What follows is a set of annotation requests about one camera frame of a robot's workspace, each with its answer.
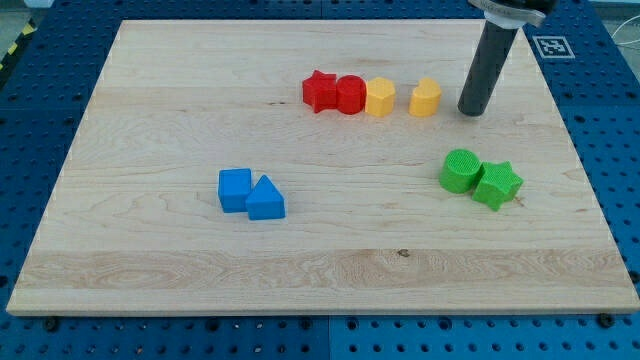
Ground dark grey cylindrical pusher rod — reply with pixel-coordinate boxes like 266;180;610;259
458;21;518;117

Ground silver robot tool mount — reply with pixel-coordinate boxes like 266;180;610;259
468;0;556;28

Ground yellow heart block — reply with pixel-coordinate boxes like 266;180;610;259
409;77;442;117

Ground yellow hexagon block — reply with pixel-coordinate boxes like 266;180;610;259
365;77;396;117

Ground black white fiducial marker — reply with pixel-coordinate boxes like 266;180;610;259
533;35;575;59

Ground green cylinder block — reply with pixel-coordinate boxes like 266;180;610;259
439;149;481;194

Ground green star block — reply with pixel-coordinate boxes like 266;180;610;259
472;161;524;211

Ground red cylinder block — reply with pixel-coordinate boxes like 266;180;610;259
336;75;366;115

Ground red star block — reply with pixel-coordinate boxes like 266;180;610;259
302;70;337;113

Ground blue triangle block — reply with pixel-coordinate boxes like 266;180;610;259
245;175;286;221

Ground blue cube block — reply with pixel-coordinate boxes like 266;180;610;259
218;168;252;213

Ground light wooden board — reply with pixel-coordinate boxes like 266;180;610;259
7;20;639;316

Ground white cable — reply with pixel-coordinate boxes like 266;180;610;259
610;13;640;49

